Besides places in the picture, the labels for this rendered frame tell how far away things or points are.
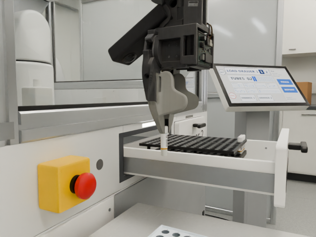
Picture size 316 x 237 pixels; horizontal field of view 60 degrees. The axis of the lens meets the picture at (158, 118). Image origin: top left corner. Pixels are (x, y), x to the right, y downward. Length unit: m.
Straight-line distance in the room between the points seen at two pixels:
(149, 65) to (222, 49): 2.04
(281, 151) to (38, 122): 0.40
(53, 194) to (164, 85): 0.23
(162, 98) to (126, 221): 0.29
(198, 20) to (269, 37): 1.97
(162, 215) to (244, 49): 1.91
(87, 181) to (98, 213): 0.17
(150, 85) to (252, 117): 1.29
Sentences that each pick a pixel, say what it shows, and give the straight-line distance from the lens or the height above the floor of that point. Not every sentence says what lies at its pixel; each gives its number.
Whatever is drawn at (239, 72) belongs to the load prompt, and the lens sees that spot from 1.65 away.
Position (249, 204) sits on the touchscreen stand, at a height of 0.39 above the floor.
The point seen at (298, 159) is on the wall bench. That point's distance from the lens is 3.64.
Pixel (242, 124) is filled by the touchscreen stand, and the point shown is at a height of 0.85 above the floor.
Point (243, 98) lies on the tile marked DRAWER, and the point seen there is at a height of 1.00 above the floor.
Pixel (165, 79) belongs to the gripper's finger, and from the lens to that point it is 0.40.
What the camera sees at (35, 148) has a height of 0.93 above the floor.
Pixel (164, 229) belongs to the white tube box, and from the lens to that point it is 0.48.
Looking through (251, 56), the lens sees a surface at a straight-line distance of 2.35.
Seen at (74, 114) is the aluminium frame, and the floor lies 0.98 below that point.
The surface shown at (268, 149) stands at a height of 0.87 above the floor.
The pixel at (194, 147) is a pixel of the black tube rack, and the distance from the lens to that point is 0.61.
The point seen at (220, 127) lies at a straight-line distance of 2.39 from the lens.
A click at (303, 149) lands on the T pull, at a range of 0.62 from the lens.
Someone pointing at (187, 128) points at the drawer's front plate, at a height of 0.90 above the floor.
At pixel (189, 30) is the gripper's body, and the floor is 1.10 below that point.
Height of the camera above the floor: 1.01
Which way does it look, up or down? 5 degrees down
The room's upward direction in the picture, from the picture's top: straight up
